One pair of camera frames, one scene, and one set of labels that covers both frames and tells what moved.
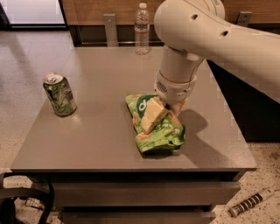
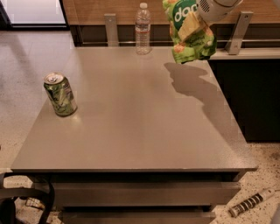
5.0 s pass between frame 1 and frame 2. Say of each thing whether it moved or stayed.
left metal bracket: stayed
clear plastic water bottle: stayed
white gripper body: moved
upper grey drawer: stayed
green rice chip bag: moved
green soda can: stayed
